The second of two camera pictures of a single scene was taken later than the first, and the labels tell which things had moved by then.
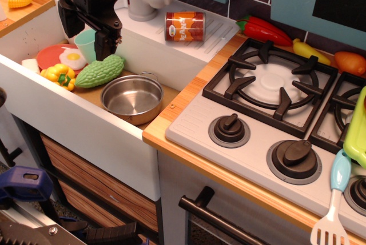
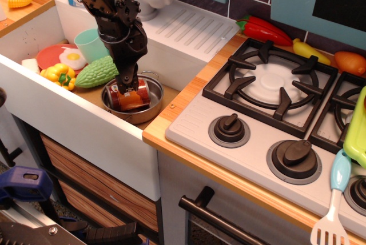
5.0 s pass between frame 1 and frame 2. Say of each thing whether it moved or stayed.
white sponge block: stayed
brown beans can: moved
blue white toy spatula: stayed
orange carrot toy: stayed
